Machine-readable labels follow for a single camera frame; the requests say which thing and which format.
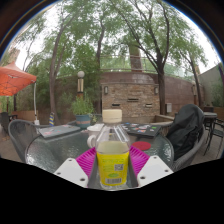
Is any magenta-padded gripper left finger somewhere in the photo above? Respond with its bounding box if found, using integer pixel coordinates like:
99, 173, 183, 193
53, 146, 98, 189

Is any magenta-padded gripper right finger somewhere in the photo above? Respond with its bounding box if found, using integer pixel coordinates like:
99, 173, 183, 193
128, 145, 174, 189

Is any clear bottle with yellow label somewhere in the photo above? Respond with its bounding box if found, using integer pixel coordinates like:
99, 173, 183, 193
95, 109, 132, 191

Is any red round coaster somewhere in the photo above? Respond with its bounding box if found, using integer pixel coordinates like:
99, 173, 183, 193
131, 140, 152, 152

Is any white mug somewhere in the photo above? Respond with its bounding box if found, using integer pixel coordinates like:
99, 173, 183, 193
86, 123, 105, 149

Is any black laptop with stickers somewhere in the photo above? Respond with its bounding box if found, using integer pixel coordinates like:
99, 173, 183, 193
121, 122, 162, 138

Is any grey laptop with stickers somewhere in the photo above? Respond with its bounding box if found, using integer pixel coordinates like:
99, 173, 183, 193
37, 124, 82, 139

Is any blue yellow striped cone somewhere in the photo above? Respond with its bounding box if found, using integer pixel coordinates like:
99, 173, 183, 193
48, 111, 55, 127

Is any black jacket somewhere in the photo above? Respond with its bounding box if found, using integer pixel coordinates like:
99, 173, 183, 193
165, 103, 205, 161

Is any green plant in blue pot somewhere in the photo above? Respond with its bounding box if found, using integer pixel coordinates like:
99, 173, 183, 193
69, 94, 96, 129

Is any black metal chair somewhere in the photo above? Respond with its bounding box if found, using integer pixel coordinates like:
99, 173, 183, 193
203, 116, 224, 159

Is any dark round side table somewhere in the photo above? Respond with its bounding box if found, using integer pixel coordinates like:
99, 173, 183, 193
203, 111, 218, 118

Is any dark wicker chair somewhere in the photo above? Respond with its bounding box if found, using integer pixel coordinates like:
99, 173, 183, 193
0, 111, 18, 134

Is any orange canopy tent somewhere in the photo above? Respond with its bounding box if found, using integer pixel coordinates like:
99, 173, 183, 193
0, 61, 41, 126

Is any wooden lamp post with globe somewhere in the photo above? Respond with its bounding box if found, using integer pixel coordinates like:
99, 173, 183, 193
76, 70, 86, 98

